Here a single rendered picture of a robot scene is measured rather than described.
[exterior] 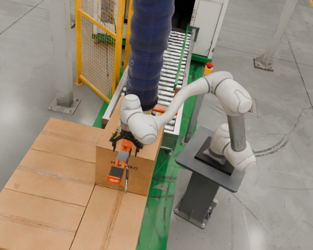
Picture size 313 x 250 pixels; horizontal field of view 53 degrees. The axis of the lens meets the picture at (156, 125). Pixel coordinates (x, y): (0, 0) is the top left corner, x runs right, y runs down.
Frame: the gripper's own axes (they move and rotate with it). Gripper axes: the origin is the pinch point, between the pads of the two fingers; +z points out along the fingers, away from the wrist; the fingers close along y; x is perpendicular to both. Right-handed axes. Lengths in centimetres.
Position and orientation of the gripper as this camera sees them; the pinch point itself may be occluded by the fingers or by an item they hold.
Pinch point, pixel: (125, 151)
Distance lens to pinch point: 189.5
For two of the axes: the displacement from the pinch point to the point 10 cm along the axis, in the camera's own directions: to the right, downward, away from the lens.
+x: -1.8, 6.4, -7.5
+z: -1.5, 7.4, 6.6
